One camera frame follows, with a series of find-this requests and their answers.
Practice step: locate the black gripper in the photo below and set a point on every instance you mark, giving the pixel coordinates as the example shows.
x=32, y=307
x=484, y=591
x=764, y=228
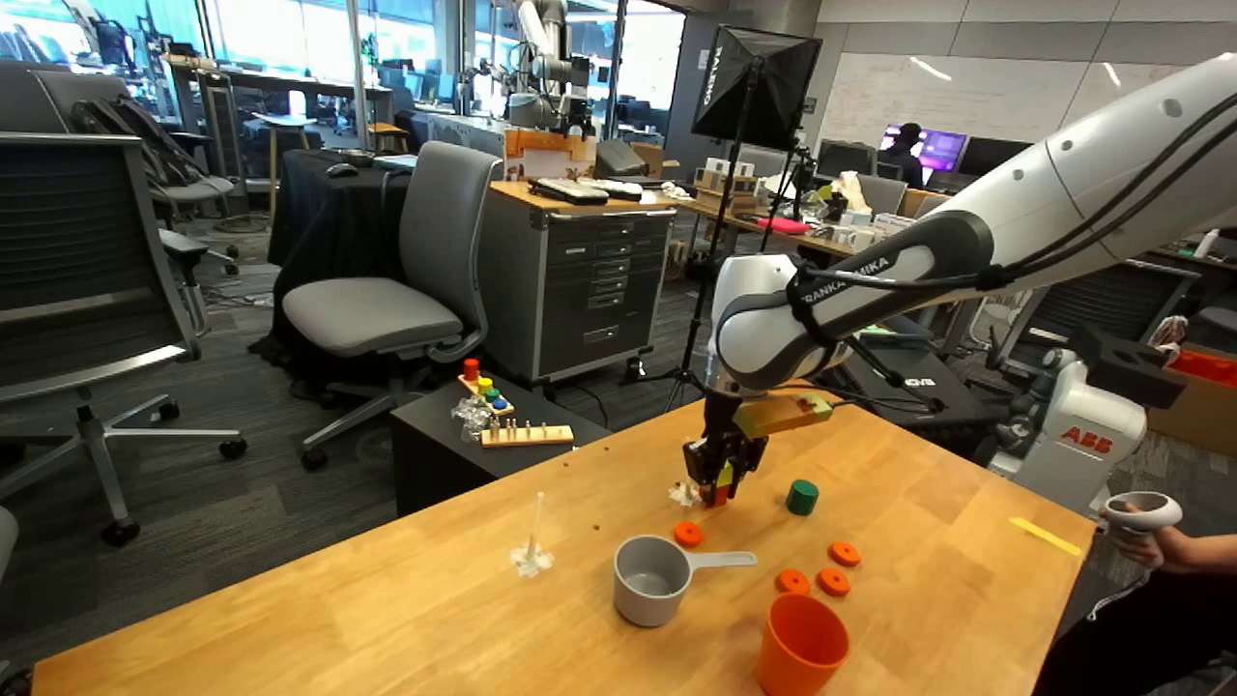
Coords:
x=731, y=421

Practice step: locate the small yellow object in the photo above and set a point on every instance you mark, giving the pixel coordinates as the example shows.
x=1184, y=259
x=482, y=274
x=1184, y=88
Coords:
x=716, y=495

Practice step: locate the white VR controller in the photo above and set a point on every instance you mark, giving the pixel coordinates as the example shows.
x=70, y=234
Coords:
x=1143, y=509

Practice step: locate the person's bare forearm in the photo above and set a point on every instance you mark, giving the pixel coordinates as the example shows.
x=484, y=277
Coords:
x=1218, y=556

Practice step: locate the white ABB robot base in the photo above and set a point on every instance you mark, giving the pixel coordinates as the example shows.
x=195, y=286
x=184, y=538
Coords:
x=1084, y=439

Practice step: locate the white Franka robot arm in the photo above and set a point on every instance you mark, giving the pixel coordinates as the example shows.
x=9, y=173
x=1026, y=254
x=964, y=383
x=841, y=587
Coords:
x=1097, y=181

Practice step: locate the grey measuring cup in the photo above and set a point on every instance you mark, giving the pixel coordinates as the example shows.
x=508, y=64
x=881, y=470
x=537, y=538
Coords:
x=643, y=600

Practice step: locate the orange plastic cup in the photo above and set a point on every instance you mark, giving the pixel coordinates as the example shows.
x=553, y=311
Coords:
x=796, y=658

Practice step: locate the person's hand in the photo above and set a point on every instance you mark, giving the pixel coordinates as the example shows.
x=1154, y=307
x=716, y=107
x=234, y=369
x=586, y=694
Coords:
x=1161, y=549

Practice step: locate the white peg stand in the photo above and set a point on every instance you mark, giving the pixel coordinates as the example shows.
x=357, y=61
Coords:
x=531, y=561
x=679, y=495

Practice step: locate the orange wooden disc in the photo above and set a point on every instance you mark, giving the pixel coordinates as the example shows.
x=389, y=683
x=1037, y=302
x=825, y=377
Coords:
x=792, y=582
x=834, y=582
x=691, y=537
x=845, y=556

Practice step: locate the green wooden block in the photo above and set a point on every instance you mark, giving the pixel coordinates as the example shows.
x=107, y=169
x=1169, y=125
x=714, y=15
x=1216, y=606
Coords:
x=801, y=495

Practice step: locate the wooden peg board toy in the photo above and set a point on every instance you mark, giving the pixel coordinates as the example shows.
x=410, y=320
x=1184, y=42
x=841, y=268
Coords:
x=526, y=436

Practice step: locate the black low table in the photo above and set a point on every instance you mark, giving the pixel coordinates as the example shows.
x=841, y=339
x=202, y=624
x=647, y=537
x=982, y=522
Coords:
x=928, y=404

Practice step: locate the grey drawer cabinet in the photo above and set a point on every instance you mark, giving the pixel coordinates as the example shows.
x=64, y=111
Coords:
x=582, y=284

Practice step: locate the colourful stacking toy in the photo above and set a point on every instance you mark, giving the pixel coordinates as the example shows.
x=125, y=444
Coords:
x=487, y=396

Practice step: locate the cluttered wooden desk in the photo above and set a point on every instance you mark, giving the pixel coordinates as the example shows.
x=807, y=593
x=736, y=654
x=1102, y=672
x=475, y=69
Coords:
x=705, y=208

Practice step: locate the clear plastic bag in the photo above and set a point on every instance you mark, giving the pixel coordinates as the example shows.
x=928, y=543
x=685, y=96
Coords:
x=466, y=415

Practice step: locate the black side table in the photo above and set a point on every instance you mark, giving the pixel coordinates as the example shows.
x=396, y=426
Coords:
x=429, y=458

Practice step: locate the black keyboard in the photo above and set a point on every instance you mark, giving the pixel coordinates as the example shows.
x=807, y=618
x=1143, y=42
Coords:
x=566, y=192

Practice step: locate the yellow tape strip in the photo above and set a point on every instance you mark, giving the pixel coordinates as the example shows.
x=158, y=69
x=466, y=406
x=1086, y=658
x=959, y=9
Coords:
x=1044, y=537

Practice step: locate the orange box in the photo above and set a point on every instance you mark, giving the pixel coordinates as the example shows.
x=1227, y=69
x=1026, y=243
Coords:
x=542, y=152

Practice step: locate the black softbox light on stand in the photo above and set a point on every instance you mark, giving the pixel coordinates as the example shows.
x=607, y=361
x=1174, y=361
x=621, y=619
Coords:
x=758, y=89

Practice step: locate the purple lit monitor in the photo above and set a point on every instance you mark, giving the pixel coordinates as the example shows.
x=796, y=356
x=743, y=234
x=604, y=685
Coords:
x=933, y=149

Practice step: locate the grey padded office chair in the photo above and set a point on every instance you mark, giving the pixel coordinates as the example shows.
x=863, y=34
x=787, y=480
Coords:
x=374, y=315

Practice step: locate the dark computer monitor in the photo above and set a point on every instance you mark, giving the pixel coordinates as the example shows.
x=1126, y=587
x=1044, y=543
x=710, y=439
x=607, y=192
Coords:
x=990, y=158

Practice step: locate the person in dark clothes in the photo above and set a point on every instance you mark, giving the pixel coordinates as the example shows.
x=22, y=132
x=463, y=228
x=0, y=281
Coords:
x=1133, y=642

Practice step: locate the brown cardboard box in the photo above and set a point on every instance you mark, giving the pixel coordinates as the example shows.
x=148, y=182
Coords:
x=1201, y=421

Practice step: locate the red box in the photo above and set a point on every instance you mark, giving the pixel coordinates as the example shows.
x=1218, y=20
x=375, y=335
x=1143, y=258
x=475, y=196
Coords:
x=1202, y=369

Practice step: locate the black swivel chair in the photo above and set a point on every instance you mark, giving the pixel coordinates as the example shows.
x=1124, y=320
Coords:
x=178, y=196

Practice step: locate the black mesh office chair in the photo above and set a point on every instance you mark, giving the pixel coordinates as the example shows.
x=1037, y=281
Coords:
x=80, y=234

